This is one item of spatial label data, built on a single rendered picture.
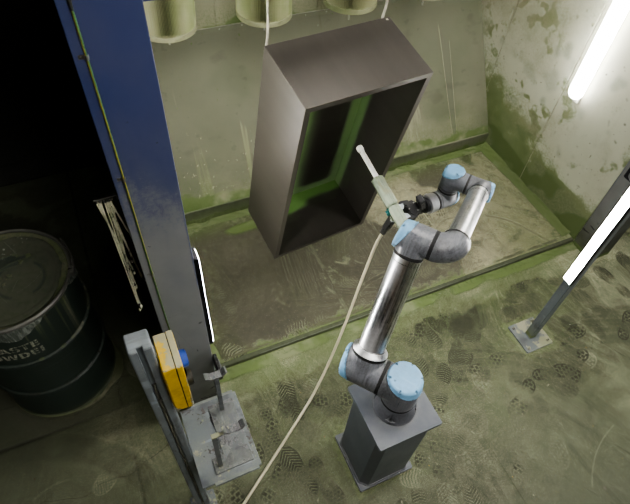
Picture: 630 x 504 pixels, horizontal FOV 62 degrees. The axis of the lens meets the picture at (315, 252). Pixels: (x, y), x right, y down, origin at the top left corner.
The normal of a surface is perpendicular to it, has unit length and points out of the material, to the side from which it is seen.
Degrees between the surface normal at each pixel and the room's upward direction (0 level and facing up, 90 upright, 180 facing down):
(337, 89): 12
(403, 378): 5
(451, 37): 57
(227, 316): 0
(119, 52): 90
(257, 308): 0
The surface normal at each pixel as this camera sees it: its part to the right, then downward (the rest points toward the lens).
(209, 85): 0.37, 0.27
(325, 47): 0.16, -0.47
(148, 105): 0.41, 0.72
